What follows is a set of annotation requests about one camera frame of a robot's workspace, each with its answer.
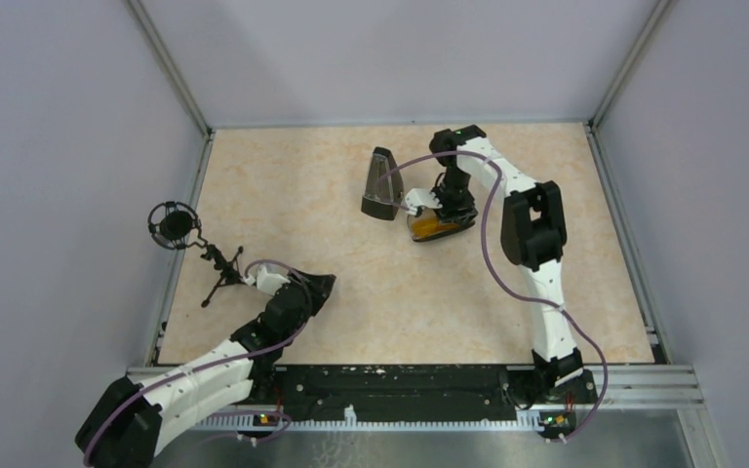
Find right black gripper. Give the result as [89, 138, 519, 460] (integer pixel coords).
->
[422, 168, 477, 229]

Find black glasses case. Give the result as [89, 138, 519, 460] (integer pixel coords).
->
[406, 211, 475, 243]

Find orange sunglasses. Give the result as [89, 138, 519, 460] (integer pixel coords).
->
[410, 218, 459, 241]

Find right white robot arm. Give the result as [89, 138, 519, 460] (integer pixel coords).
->
[429, 125, 584, 402]

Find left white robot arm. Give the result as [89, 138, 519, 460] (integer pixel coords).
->
[74, 261, 336, 467]

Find black metronome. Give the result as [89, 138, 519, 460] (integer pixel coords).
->
[361, 146, 404, 221]

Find black microphone on tripod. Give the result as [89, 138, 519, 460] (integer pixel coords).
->
[147, 201, 246, 308]

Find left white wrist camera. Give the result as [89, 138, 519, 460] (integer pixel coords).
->
[244, 264, 292, 295]

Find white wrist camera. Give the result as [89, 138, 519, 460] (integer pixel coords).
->
[244, 264, 292, 295]
[402, 188, 442, 217]

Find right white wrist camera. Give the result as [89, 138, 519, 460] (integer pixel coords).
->
[402, 188, 442, 217]

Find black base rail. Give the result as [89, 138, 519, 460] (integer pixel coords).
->
[242, 365, 598, 423]

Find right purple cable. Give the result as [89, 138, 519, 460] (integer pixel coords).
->
[383, 151, 610, 444]

